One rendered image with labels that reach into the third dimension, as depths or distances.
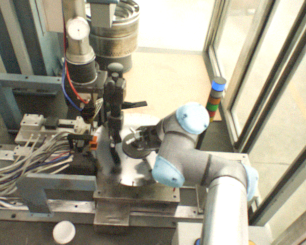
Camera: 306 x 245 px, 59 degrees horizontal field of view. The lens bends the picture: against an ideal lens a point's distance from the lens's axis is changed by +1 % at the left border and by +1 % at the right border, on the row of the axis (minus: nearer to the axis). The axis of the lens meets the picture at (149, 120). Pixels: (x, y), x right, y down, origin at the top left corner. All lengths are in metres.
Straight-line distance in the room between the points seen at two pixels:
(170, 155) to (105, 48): 0.97
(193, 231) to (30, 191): 0.52
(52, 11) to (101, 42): 0.73
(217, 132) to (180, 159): 0.79
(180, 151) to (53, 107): 0.96
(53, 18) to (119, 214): 0.64
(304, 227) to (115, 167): 0.56
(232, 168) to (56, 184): 0.53
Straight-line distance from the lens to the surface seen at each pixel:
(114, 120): 0.83
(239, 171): 0.60
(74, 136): 0.98
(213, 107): 1.03
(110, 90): 0.71
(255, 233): 0.96
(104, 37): 1.44
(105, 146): 0.98
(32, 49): 1.41
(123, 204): 1.00
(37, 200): 1.02
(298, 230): 0.88
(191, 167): 0.59
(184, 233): 0.89
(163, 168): 0.59
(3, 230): 1.12
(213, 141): 1.32
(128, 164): 0.93
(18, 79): 1.16
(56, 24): 0.77
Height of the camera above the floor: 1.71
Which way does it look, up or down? 46 degrees down
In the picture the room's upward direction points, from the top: 6 degrees clockwise
